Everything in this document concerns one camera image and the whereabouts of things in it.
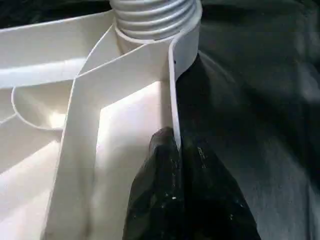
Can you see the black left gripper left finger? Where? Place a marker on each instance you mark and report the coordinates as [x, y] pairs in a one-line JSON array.
[[157, 195]]

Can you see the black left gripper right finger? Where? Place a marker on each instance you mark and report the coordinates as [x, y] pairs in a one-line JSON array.
[[217, 200]]

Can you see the white plastic table top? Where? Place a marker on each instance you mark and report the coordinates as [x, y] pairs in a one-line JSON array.
[[75, 75]]

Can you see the white plastic table leg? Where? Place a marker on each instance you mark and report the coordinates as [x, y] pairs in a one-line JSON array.
[[152, 17]]

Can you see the black work mat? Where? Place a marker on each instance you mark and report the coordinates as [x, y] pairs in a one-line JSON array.
[[260, 125]]

